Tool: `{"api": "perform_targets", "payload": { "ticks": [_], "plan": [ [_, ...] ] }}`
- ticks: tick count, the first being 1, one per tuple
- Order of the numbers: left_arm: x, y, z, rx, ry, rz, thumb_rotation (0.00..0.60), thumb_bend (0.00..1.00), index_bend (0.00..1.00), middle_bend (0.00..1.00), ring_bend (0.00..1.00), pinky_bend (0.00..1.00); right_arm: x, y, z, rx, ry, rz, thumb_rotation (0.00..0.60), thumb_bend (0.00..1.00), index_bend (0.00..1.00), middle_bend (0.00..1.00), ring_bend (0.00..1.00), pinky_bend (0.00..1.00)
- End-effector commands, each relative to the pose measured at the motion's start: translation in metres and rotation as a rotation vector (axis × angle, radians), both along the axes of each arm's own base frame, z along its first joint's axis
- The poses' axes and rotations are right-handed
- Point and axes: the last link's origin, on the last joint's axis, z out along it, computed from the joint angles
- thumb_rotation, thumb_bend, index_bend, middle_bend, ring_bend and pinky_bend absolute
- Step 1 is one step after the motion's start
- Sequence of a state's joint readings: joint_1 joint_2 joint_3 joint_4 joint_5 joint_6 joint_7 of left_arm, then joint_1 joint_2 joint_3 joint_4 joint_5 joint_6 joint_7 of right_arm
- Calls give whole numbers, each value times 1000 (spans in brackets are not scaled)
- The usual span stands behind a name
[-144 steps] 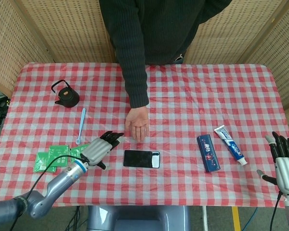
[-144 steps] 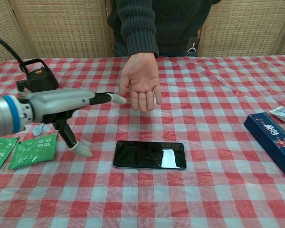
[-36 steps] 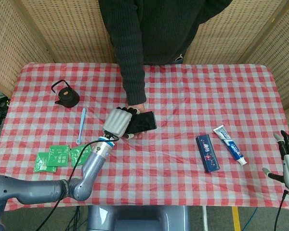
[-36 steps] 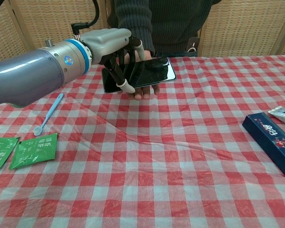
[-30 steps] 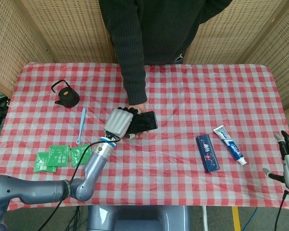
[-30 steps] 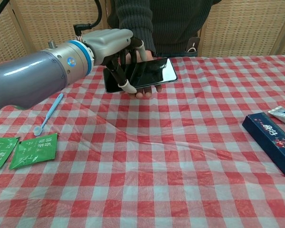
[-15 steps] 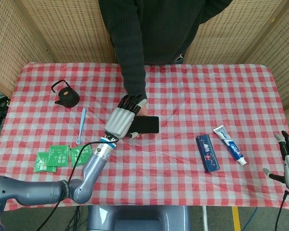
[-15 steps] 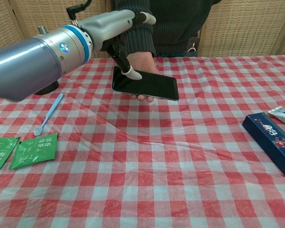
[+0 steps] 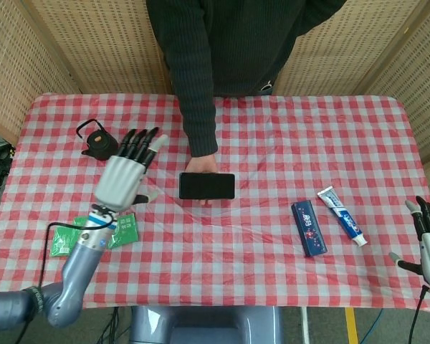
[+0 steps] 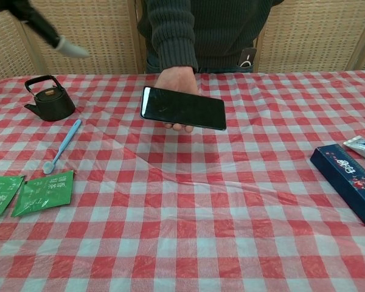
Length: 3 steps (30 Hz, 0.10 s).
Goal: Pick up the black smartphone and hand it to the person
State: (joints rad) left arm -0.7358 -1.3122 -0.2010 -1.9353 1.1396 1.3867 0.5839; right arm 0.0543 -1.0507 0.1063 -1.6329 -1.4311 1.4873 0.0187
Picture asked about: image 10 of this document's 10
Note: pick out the black item in trouser pocket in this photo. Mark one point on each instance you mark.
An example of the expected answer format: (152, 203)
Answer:
(247, 57)

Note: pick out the black smartphone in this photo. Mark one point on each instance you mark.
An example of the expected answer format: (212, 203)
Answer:
(182, 108)

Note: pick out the person's bare hand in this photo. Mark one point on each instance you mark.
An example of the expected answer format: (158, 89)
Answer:
(178, 79)

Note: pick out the light blue toothbrush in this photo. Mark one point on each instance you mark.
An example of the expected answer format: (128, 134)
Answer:
(62, 146)

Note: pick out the red white checkered tablecloth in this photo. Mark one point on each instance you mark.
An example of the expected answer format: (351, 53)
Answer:
(182, 197)

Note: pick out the dark blue toothpaste box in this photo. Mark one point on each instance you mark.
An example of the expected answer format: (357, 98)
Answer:
(346, 182)

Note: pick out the person's forearm dark sleeve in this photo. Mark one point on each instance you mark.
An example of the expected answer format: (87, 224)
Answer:
(173, 36)

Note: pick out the robot left five-finger hand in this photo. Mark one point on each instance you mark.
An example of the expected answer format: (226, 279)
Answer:
(39, 27)

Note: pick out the black cast iron teapot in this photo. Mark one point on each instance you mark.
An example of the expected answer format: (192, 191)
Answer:
(53, 105)

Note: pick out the person's torso dark sweater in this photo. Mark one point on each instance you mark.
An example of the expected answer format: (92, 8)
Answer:
(228, 27)

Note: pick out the green tea packet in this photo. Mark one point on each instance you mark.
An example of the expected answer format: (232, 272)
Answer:
(1, 194)
(44, 193)

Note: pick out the white blue toothpaste tube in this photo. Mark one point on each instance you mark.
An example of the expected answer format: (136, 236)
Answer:
(363, 147)

